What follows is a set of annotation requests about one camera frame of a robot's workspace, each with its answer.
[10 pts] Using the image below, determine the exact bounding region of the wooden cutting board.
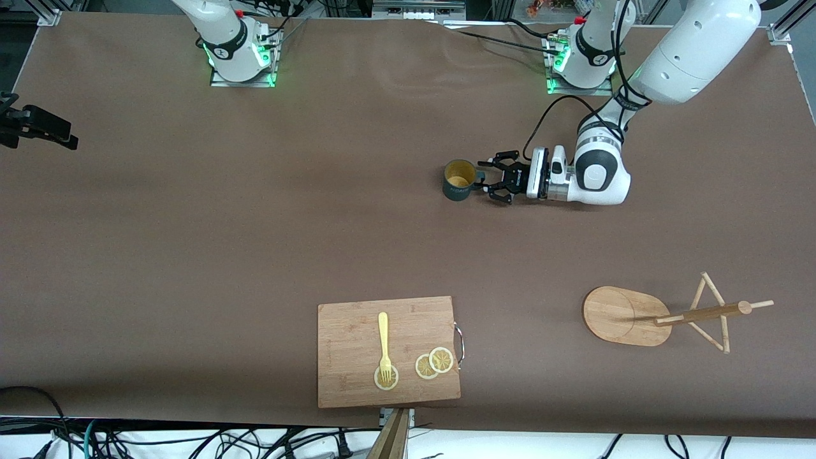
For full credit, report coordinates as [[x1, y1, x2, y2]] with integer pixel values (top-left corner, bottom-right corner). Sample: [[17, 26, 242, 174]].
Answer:
[[317, 295, 466, 409]]

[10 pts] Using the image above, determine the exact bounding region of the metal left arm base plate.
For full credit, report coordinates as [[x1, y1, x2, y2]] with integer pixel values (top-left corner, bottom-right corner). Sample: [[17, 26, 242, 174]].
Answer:
[[545, 35, 615, 97]]

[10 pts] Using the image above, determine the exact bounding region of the brown wooden bar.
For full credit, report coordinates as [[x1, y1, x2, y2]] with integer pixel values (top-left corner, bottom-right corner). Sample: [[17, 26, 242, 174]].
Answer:
[[367, 408, 410, 459]]

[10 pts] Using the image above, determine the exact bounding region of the black looped floor cable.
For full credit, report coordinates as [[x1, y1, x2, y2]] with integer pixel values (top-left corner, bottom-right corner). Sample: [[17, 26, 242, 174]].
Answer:
[[0, 386, 72, 459]]

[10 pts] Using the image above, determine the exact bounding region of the grey power strip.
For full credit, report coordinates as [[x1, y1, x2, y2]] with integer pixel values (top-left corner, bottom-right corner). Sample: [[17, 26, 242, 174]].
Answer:
[[372, 0, 467, 21]]

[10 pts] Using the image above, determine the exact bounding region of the yellow plastic fork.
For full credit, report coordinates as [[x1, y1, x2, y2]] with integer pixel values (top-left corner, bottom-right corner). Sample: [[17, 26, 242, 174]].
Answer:
[[377, 311, 393, 386]]

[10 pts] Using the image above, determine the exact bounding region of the brown table cover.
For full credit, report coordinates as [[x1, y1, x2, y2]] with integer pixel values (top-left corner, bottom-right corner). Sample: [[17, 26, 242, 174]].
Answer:
[[0, 11, 816, 439]]

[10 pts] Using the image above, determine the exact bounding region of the wooden cup rack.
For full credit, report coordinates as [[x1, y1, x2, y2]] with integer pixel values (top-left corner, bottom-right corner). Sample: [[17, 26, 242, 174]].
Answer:
[[582, 272, 775, 355]]

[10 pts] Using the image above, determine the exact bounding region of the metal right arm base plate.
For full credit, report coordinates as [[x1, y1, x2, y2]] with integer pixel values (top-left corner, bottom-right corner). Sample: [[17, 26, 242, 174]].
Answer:
[[209, 29, 279, 89]]

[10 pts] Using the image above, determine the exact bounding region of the metal bracket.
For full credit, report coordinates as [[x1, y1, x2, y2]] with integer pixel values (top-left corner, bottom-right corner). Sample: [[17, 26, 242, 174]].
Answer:
[[379, 408, 416, 429]]

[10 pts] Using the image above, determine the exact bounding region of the teal cable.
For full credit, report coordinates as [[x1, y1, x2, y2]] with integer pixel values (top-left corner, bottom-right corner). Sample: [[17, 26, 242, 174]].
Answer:
[[83, 419, 103, 459]]

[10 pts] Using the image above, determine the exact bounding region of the dark teal mug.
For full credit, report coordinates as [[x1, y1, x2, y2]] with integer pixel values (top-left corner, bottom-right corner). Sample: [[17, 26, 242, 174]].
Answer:
[[442, 159, 486, 202]]

